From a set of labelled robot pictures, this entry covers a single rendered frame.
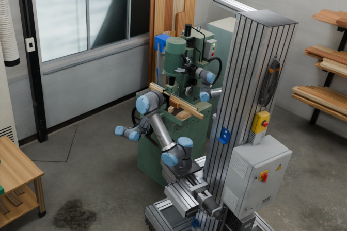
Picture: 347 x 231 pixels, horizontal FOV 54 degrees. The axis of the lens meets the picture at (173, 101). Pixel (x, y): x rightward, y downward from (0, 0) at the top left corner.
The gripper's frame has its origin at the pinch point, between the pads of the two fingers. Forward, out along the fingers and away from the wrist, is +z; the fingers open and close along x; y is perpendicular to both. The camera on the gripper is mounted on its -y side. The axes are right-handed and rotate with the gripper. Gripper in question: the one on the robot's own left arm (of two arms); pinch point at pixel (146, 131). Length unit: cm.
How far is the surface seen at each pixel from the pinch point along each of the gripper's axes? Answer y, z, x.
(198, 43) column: -88, 16, -1
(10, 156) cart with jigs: 67, -64, -71
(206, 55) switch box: -82, 30, 3
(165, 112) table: -20.0, 15.6, -0.7
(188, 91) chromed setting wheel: -45, 30, 2
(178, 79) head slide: -52, 26, -10
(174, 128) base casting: -10.4, 23.7, 10.6
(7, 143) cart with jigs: 64, -59, -89
